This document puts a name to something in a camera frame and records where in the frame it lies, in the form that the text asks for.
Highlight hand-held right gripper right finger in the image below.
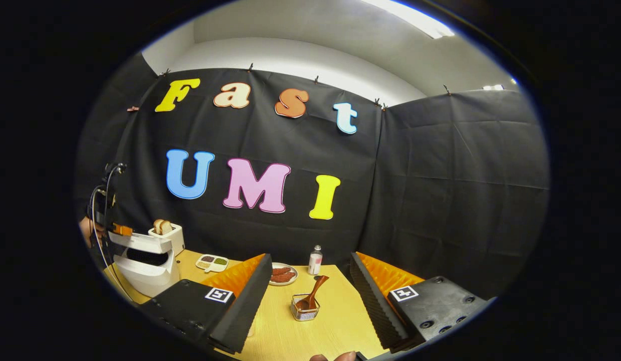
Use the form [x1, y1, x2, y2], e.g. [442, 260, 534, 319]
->
[349, 252, 491, 351]

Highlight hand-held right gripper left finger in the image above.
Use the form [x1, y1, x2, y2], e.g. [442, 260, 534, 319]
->
[140, 253, 273, 355]

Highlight white rice cooker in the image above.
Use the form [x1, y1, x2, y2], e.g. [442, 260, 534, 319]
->
[109, 232, 181, 298]

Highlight brown wooden spoon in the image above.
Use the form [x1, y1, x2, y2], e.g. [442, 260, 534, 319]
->
[296, 275, 329, 310]

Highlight metal wire chopstick holder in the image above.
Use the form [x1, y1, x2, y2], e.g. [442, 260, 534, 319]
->
[291, 294, 320, 321]

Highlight white round plate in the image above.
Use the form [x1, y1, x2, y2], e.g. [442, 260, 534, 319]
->
[269, 263, 298, 286]

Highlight white divided grain tray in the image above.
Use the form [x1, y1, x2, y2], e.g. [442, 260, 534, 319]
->
[196, 254, 229, 273]

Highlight white toaster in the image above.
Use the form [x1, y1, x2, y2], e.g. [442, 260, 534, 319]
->
[148, 223, 185, 257]

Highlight small clear bottle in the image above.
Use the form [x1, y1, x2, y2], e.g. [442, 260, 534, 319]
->
[308, 245, 323, 275]

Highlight black backdrop cloth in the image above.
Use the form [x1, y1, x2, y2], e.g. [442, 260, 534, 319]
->
[75, 50, 550, 301]

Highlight thin gripper cable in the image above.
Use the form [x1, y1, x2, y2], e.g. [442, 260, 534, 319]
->
[89, 185, 121, 294]

